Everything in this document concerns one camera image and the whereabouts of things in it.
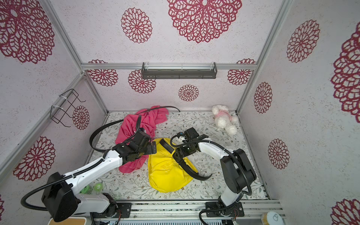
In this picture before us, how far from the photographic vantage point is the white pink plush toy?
0.97 meters

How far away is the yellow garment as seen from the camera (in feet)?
2.58

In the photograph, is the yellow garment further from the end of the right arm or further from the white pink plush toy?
the white pink plush toy

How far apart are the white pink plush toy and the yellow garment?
1.16 ft
